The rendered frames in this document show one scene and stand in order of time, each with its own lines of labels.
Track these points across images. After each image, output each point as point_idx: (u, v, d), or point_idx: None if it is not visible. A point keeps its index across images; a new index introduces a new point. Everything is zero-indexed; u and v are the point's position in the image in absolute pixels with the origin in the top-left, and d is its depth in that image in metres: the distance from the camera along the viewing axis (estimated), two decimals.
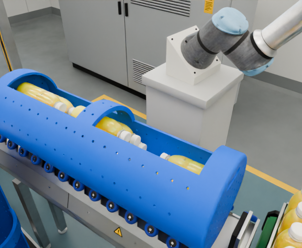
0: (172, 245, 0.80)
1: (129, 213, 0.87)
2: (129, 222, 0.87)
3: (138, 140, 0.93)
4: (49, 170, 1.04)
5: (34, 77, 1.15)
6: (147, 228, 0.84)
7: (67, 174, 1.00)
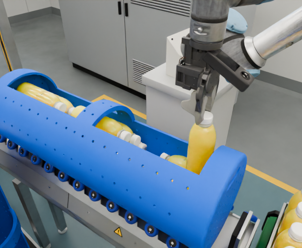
0: (172, 245, 0.80)
1: (129, 213, 0.87)
2: (129, 222, 0.87)
3: (138, 140, 0.93)
4: (49, 170, 1.04)
5: (34, 77, 1.15)
6: (147, 228, 0.84)
7: (67, 174, 1.00)
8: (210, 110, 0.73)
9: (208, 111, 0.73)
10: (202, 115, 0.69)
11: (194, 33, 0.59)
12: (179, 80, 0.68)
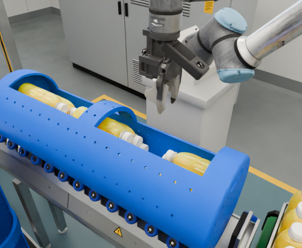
0: (171, 245, 0.80)
1: (130, 213, 0.87)
2: (127, 221, 0.87)
3: (140, 141, 0.93)
4: (48, 170, 1.04)
5: (35, 77, 1.14)
6: (147, 226, 0.84)
7: (67, 177, 1.00)
8: (175, 98, 0.78)
9: (174, 99, 0.78)
10: (163, 104, 0.73)
11: (151, 25, 0.63)
12: (142, 70, 0.72)
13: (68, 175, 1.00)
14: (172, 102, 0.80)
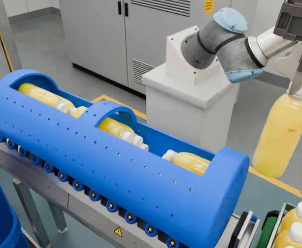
0: (171, 245, 0.80)
1: (130, 213, 0.87)
2: (127, 221, 0.87)
3: (140, 141, 0.93)
4: (48, 170, 1.04)
5: (35, 77, 1.14)
6: (147, 226, 0.84)
7: (67, 177, 1.00)
8: None
9: None
10: None
11: None
12: (280, 27, 0.50)
13: (68, 175, 1.00)
14: None
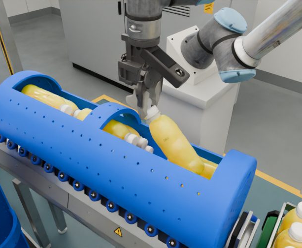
0: (170, 243, 0.81)
1: (132, 215, 0.87)
2: (125, 217, 0.88)
3: (145, 143, 0.92)
4: (46, 169, 1.04)
5: (38, 79, 1.14)
6: (150, 225, 0.84)
7: (64, 181, 1.00)
8: (155, 106, 0.76)
9: None
10: (145, 110, 0.71)
11: (129, 30, 0.61)
12: (121, 76, 0.70)
13: (66, 180, 1.00)
14: None
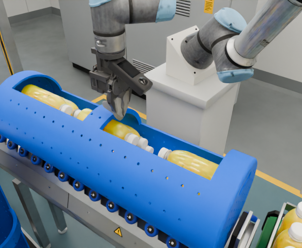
0: (170, 243, 0.81)
1: (132, 215, 0.87)
2: (125, 217, 0.88)
3: (145, 144, 0.92)
4: (46, 169, 1.04)
5: (38, 79, 1.14)
6: (150, 225, 0.84)
7: (64, 181, 1.00)
8: (123, 114, 0.82)
9: (122, 114, 0.82)
10: (119, 113, 0.80)
11: (96, 45, 0.68)
12: (94, 85, 0.77)
13: (66, 180, 1.00)
14: (120, 118, 0.83)
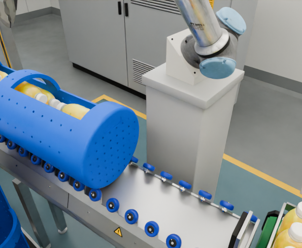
0: (170, 240, 0.81)
1: (133, 217, 0.87)
2: (125, 213, 0.88)
3: (57, 104, 1.10)
4: (45, 168, 1.04)
5: None
6: (148, 232, 0.84)
7: (63, 181, 1.00)
8: (10, 21, 0.89)
9: (9, 21, 0.90)
10: (4, 18, 0.87)
11: None
12: None
13: (64, 181, 1.00)
14: (10, 26, 0.91)
